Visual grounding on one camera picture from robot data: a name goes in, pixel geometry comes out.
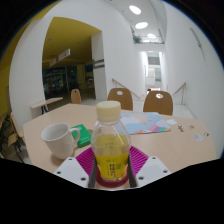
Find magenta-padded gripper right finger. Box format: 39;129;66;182
126;145;172;188

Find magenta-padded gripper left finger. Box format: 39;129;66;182
53;147;99;189

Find colourful printed mouse pad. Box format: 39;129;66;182
116;111;172;136

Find flat round red coaster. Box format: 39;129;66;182
95;168;130;189

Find round ceiling lights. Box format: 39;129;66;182
128;4;157;40

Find yellow drink bottle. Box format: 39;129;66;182
90;100;132;183

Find hanging white sign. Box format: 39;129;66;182
48;48;72;68

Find dark shelf unit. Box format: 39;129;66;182
42;67;70;98

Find white mug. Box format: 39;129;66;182
40;122;82;160

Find wooden chair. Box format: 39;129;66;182
106;87;134;111
142;90;174;117
70;88;83;105

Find dark wall sign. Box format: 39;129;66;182
92;58;106;70

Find wooden stair handrail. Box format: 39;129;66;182
111;78;141;100
171;81;188;98

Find wooden side table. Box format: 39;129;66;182
30;96;64;115

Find green balcony plant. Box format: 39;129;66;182
132;33;143;45

